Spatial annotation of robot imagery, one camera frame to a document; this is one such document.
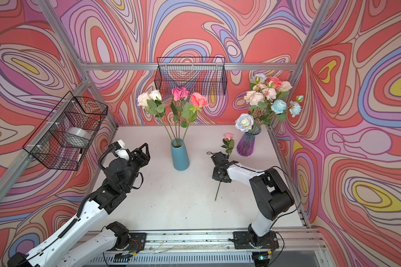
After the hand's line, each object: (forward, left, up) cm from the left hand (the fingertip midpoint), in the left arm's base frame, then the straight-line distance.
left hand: (146, 145), depth 71 cm
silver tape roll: (+6, +31, +2) cm, 32 cm away
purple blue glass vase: (+15, -50, -19) cm, 56 cm away
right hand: (-1, -35, -31) cm, 47 cm away
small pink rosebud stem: (+21, -42, -27) cm, 54 cm away
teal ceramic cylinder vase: (+5, -12, -19) cm, 23 cm away
